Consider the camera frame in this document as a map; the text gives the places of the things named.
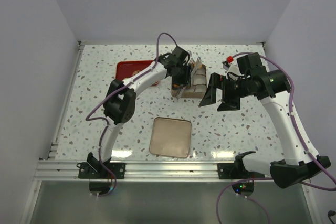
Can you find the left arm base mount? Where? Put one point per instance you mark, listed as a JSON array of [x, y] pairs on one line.
[[92, 169]]

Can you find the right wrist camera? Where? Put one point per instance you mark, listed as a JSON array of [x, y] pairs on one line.
[[231, 65]]

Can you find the square tin lid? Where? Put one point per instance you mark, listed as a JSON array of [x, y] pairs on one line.
[[171, 137]]

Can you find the metal tongs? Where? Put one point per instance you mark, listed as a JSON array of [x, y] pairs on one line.
[[182, 86]]

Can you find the square cookie tin box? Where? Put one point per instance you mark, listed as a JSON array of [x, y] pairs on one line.
[[197, 87]]

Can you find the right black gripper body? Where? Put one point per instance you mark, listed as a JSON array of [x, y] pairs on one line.
[[240, 87]]

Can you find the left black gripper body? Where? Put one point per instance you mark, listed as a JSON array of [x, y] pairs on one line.
[[182, 75]]

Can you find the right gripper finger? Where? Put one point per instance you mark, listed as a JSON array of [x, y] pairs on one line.
[[229, 105], [210, 97]]

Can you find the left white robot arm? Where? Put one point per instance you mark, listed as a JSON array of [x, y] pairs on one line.
[[118, 106]]

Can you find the red rectangular tray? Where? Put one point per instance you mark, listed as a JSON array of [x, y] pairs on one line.
[[127, 69]]

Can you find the aluminium front rail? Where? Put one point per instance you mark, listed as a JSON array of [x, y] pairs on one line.
[[135, 171]]

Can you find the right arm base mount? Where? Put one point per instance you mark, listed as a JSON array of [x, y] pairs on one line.
[[236, 170]]

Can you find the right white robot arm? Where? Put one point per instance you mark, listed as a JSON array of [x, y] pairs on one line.
[[274, 89]]

